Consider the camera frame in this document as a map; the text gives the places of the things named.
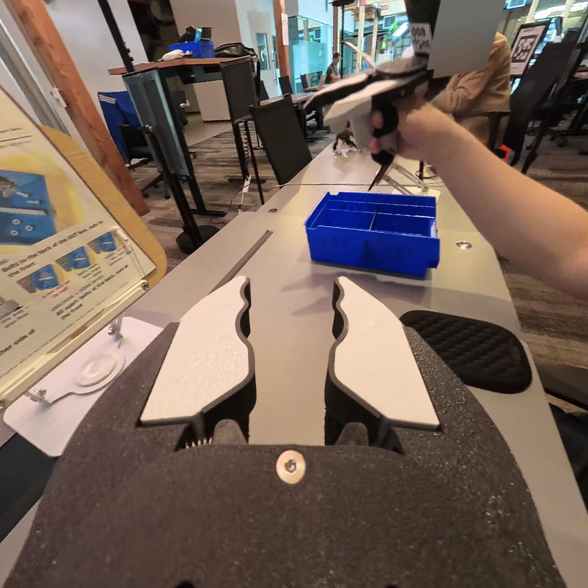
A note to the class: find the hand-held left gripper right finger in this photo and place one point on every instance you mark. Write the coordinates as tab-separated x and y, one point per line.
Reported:
381	367

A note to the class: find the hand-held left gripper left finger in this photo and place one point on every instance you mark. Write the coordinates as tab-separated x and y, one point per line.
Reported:
202	358

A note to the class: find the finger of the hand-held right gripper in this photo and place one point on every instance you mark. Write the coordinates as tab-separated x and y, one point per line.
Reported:
340	89
349	115

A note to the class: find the blue plastic bin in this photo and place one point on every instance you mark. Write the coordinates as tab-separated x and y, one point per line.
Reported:
193	49
367	252

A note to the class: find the person's right forearm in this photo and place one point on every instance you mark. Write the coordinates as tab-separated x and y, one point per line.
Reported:
505	197

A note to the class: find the person's right hand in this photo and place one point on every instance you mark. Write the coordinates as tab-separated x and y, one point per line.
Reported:
422	133

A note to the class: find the idle hand-held gripper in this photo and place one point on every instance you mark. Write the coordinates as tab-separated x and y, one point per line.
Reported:
342	140

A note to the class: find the black floor lamp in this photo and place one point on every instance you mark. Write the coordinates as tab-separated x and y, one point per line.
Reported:
342	2

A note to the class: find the black foam pad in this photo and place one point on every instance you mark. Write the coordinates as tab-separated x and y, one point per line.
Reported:
468	349

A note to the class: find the white page holder bar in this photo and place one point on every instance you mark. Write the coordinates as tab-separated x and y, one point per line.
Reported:
82	333

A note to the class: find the white power strip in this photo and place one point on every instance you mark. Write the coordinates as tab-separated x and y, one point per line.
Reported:
246	183

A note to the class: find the red object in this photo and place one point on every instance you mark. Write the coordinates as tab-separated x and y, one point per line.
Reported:
504	154

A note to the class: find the small tag sign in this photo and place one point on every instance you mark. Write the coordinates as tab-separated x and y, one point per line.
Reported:
528	46

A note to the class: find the black mesh office chair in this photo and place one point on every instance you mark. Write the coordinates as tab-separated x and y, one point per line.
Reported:
537	92

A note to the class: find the white cloth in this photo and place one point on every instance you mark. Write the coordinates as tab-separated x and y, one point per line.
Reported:
174	55

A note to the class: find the black chair armrest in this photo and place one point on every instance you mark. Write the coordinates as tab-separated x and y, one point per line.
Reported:
565	386

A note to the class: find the dark monitor on stand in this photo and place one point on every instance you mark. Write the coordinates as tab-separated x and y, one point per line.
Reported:
151	115

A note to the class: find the printed instruction sheet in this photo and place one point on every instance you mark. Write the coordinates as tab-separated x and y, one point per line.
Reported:
46	229

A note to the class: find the blue jacket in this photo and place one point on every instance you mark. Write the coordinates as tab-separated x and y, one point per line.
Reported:
110	119

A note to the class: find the wooden post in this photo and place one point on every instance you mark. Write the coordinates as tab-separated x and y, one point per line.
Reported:
69	92
281	46

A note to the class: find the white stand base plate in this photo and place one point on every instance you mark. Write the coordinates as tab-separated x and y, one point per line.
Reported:
46	427

